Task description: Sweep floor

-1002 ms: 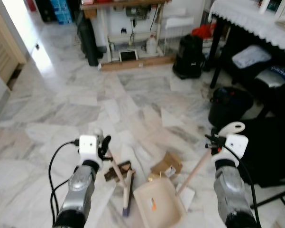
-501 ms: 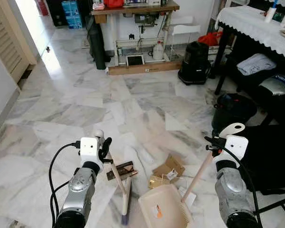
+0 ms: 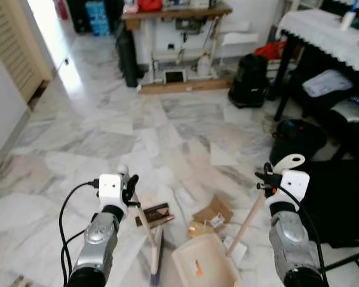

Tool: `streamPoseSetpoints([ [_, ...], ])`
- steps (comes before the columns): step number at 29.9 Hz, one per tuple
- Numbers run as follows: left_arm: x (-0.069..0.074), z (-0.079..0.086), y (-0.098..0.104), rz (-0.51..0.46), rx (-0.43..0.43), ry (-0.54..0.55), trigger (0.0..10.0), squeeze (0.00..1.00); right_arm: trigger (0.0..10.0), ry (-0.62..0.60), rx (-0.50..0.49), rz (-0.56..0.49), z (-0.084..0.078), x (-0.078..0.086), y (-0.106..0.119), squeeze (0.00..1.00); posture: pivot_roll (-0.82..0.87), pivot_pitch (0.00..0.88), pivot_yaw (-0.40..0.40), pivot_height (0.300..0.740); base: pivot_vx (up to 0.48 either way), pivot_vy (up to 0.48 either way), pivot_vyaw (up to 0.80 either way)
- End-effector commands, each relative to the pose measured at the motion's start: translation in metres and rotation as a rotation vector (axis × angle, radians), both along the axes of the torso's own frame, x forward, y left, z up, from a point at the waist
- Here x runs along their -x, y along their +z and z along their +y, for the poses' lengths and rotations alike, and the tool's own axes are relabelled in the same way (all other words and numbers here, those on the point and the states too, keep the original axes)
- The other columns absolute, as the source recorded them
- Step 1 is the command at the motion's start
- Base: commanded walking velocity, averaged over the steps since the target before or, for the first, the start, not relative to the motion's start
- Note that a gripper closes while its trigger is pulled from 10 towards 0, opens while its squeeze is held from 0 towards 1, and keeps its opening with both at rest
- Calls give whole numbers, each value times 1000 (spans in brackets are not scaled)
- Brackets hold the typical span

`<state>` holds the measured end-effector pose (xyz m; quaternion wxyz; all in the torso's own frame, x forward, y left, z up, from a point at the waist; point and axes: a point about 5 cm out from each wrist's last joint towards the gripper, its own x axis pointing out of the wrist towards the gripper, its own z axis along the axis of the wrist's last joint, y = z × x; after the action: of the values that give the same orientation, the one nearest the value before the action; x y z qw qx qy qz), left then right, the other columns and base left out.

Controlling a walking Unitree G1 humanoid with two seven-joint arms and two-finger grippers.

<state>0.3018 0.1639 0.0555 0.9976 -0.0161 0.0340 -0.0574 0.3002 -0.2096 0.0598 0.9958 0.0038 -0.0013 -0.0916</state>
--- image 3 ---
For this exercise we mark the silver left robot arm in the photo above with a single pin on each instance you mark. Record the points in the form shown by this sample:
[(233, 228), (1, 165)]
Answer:
[(98, 239)]

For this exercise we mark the brown shiny wrapper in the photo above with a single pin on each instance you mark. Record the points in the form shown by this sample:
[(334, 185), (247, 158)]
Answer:
[(155, 214)]

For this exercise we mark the black round bag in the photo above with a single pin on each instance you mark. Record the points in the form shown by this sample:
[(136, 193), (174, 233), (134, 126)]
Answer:
[(298, 140)]

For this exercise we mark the brown cardboard piece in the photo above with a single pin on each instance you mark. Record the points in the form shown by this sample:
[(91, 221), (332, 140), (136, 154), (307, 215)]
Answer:
[(214, 212)]

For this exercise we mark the gold crumpled wrapper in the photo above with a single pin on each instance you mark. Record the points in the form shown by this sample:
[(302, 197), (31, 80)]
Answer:
[(197, 229)]

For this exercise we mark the large black fabric bag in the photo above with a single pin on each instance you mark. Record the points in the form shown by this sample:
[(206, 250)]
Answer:
[(340, 203)]

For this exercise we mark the white paper scrap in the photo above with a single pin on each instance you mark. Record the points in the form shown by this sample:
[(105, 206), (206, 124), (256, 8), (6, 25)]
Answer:
[(238, 250)]

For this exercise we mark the black backpack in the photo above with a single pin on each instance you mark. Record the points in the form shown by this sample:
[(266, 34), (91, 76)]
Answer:
[(249, 81)]

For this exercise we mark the silver bag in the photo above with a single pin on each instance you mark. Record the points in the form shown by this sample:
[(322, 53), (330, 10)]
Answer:
[(352, 109)]

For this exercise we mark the grey white bag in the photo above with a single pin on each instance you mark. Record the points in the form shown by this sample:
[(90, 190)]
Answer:
[(327, 82)]

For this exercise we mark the black stand leg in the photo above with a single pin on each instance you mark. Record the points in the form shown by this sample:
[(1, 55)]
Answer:
[(346, 262)]

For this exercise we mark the small framed tablet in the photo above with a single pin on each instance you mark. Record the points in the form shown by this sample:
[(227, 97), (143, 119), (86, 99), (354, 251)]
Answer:
[(175, 76)]

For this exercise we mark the red bag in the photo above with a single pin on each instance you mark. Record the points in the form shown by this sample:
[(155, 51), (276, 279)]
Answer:
[(270, 51)]

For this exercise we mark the white plastic jug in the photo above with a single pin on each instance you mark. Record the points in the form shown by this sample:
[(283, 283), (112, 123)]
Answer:
[(203, 66)]

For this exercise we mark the black upright cylinder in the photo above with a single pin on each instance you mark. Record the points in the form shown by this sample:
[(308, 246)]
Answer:
[(128, 57)]

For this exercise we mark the white folded cloth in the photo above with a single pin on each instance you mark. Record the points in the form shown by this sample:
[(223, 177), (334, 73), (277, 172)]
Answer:
[(240, 37)]

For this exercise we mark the wooden top sewing table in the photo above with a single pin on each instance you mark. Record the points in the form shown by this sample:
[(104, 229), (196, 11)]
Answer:
[(179, 45)]

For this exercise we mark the table with white tablecloth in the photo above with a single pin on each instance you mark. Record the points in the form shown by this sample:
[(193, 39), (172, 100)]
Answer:
[(328, 39)]

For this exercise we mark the blue bottle pack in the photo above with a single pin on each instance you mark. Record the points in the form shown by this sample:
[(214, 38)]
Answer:
[(98, 17)]

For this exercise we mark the white bottle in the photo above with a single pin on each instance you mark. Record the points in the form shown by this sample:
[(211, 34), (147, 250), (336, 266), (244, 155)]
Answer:
[(347, 20)]

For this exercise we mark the red cloth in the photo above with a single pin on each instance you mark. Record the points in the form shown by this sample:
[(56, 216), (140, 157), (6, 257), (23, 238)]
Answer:
[(149, 5)]

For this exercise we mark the beige louvered door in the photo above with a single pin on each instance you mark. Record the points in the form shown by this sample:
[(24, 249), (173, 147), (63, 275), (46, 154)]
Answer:
[(15, 42)]

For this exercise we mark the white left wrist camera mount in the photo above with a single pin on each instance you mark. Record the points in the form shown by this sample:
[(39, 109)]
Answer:
[(110, 188)]

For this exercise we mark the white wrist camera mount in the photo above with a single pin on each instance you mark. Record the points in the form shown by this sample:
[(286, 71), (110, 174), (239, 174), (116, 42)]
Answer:
[(110, 188), (295, 185)]

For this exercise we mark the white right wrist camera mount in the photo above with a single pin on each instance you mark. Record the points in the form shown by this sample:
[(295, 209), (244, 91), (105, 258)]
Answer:
[(295, 185)]

